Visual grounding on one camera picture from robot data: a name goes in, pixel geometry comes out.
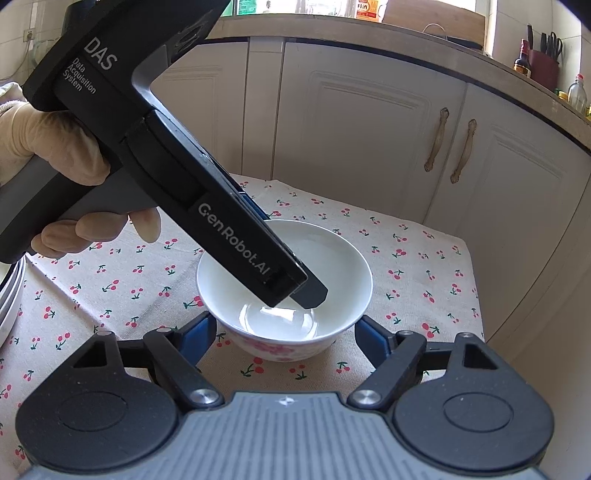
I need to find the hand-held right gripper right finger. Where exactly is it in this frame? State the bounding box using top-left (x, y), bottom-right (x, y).
top-left (348, 315), bottom-right (504, 413)

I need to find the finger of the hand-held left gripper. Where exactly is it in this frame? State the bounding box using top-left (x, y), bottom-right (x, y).
top-left (228, 175), bottom-right (304, 265)
top-left (292, 262), bottom-right (329, 310)

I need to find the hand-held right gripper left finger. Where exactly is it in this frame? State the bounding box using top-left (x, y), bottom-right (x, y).
top-left (69, 311), bottom-right (227, 414)

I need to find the large pink-flower white bowl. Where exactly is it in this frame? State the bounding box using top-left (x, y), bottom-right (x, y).
top-left (196, 220), bottom-right (374, 362)

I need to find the large round fruit-print plate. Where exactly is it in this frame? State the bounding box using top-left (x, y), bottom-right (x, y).
top-left (0, 281), bottom-right (24, 350)

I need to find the person's left hand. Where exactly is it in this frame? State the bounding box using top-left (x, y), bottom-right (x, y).
top-left (0, 107), bottom-right (163, 260)

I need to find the white cabinet door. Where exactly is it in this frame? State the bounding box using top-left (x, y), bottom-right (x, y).
top-left (150, 39), bottom-right (252, 183)
top-left (271, 41), bottom-right (468, 241)
top-left (422, 83), bottom-right (591, 342)

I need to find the cherry-print tablecloth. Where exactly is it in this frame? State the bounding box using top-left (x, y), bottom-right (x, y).
top-left (0, 173), bottom-right (485, 476)

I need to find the narrow white cabinet panel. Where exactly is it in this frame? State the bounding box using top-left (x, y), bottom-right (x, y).
top-left (247, 39), bottom-right (286, 181)

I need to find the orange-label bottle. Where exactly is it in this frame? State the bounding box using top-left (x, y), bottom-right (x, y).
top-left (355, 0), bottom-right (389, 22)

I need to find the stone kitchen countertop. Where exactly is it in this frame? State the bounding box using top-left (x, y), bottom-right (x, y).
top-left (198, 16), bottom-right (591, 153)

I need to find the wooden cutting board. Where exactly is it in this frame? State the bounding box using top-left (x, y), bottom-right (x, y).
top-left (382, 0), bottom-right (486, 46)

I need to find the dark sauce bottle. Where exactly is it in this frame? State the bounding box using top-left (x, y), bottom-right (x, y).
top-left (513, 39), bottom-right (532, 78)

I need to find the clear plastic bottle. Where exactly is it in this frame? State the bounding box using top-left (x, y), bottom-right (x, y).
top-left (567, 73), bottom-right (588, 112)

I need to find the dark red knife block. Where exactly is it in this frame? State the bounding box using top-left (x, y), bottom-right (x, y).
top-left (526, 25), bottom-right (564, 91)

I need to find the bronze cabinet handle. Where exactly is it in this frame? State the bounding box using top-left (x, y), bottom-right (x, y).
top-left (450, 119), bottom-right (478, 184)
top-left (424, 108), bottom-right (450, 173)

